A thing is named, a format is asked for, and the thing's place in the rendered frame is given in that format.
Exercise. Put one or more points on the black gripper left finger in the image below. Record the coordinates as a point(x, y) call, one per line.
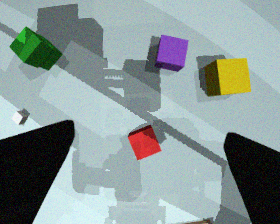
point(29, 164)

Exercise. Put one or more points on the yellow block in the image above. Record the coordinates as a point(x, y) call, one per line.
point(227, 76)

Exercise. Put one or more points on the purple block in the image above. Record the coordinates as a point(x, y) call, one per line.
point(171, 54)

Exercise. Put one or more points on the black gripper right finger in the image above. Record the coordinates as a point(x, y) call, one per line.
point(256, 171)

